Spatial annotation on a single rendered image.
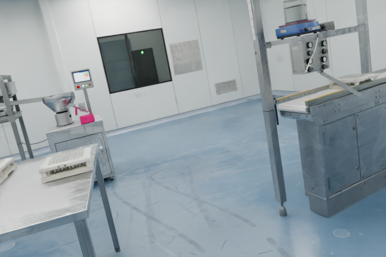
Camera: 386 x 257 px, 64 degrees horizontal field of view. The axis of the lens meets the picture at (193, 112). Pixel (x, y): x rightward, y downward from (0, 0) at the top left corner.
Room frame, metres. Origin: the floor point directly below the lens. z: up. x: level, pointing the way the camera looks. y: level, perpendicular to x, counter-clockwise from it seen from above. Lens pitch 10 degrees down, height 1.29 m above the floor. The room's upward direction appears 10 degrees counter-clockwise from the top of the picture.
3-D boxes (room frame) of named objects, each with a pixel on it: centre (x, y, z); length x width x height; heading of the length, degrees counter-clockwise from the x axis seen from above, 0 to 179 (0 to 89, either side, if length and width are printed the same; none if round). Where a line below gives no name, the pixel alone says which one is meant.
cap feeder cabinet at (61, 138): (3.72, 1.44, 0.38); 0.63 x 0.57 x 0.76; 110
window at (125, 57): (6.60, 0.97, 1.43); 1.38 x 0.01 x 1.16; 110
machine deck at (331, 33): (2.15, -0.91, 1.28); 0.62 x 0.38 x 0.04; 115
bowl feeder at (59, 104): (3.76, 1.51, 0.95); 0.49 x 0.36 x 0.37; 110
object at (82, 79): (3.93, 1.29, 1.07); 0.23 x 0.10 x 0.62; 110
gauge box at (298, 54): (1.94, -0.79, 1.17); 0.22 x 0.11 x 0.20; 115
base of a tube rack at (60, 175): (1.59, 0.70, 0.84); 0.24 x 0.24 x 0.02; 15
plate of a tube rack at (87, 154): (1.59, 0.70, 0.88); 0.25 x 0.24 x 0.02; 15
